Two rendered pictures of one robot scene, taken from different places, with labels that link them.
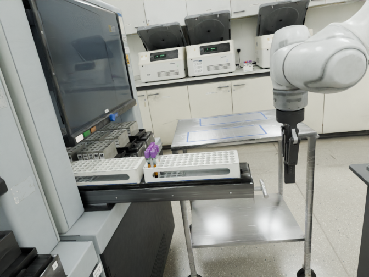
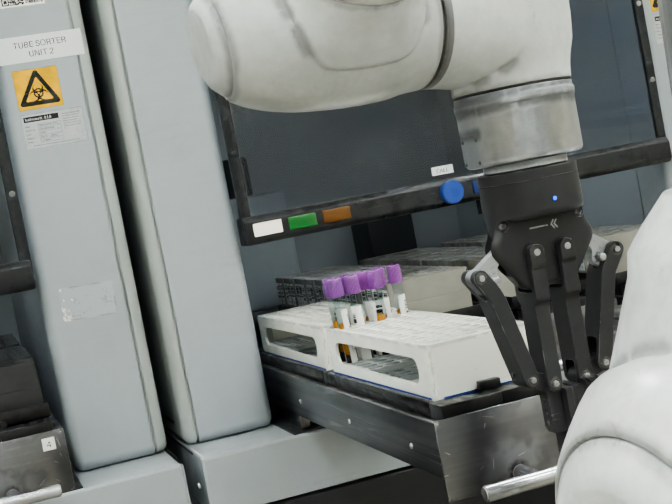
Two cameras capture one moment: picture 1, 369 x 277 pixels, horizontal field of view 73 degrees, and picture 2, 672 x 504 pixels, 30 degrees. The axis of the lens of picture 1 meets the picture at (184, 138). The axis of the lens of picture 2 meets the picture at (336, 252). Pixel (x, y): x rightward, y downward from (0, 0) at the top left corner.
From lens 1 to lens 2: 110 cm
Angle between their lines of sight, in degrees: 63
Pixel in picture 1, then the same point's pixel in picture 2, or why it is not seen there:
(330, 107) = not seen: outside the picture
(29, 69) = (159, 66)
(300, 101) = (477, 140)
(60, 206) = (180, 372)
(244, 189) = (425, 440)
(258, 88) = not seen: outside the picture
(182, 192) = (358, 416)
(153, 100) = not seen: outside the picture
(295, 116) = (488, 194)
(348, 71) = (203, 53)
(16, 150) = (88, 224)
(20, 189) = (79, 297)
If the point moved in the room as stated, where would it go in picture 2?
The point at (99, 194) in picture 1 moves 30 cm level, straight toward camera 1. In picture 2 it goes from (285, 383) to (90, 454)
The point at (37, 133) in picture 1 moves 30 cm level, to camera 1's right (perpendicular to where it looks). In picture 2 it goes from (148, 199) to (245, 176)
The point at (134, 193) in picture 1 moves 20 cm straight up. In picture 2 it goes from (313, 395) to (280, 218)
